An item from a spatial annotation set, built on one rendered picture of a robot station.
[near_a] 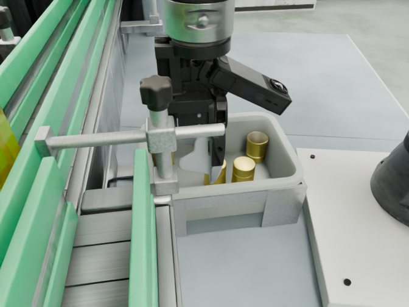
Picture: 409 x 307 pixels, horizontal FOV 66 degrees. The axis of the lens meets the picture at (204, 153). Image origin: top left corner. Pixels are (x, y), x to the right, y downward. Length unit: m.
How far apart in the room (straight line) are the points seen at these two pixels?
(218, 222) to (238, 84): 0.20
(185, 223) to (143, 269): 0.26
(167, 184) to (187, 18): 0.16
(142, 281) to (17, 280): 0.07
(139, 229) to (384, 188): 0.39
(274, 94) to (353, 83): 0.53
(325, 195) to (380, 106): 0.37
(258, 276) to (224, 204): 0.10
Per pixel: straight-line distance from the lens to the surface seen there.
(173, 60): 0.37
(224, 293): 0.43
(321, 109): 0.77
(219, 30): 0.34
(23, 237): 0.23
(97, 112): 0.50
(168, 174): 0.33
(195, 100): 0.37
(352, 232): 0.48
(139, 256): 0.20
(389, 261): 0.48
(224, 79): 0.38
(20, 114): 0.48
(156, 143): 0.29
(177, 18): 0.34
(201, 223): 0.46
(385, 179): 0.53
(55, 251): 0.29
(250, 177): 0.49
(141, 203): 0.23
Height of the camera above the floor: 1.13
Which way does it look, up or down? 40 degrees down
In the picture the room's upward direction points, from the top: straight up
